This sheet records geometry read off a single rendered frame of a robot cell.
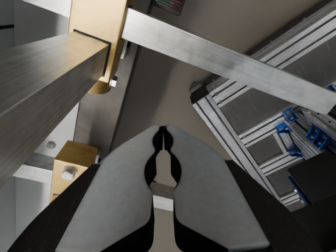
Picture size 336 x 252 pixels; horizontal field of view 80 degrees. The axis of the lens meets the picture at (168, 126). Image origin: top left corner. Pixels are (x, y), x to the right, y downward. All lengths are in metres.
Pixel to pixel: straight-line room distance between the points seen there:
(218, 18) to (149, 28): 0.87
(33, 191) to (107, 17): 0.62
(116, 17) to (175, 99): 0.95
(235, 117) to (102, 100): 0.73
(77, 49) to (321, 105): 0.29
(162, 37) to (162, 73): 0.87
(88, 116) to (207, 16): 0.80
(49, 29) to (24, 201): 0.53
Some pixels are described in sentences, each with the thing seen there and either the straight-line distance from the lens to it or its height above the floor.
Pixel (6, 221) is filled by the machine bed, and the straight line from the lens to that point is 0.83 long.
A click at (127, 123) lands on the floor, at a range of 1.23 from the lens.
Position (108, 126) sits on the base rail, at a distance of 0.43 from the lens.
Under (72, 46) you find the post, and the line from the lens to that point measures 0.18.
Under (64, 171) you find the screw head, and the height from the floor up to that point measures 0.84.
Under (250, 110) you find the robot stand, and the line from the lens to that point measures 1.03.
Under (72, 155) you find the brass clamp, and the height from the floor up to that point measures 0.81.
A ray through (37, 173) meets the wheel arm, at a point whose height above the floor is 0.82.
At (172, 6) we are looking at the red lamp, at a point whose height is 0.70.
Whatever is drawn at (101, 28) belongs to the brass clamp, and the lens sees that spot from 0.23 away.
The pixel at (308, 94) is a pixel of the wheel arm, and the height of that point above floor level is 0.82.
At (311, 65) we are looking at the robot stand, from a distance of 1.07.
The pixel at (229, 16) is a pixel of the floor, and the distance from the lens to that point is 1.10.
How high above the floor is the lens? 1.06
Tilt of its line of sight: 60 degrees down
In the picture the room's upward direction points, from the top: 177 degrees clockwise
